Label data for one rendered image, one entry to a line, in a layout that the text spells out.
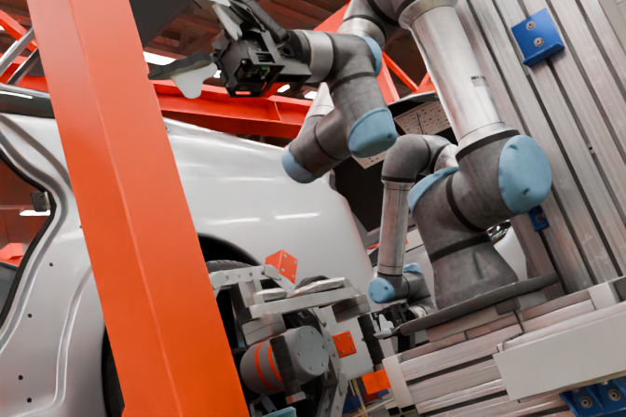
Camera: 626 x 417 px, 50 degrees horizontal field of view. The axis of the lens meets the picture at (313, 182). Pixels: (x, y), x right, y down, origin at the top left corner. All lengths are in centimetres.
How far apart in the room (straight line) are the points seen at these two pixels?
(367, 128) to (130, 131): 62
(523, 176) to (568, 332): 26
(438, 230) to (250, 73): 48
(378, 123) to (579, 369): 44
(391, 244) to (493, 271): 76
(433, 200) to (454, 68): 23
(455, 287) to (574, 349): 26
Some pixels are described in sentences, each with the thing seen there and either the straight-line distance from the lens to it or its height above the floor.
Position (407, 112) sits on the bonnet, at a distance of 500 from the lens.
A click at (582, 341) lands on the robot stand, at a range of 102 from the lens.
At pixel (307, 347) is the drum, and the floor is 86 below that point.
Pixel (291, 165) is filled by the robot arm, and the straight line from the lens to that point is 111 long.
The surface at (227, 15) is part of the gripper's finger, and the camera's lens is 89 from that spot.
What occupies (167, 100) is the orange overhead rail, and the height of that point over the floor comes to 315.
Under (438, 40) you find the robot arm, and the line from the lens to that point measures 123.
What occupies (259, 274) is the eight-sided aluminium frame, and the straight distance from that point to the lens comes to 191.
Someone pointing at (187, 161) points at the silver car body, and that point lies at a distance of 227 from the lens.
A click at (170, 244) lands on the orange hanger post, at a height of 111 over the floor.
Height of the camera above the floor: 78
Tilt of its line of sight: 16 degrees up
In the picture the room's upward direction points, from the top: 19 degrees counter-clockwise
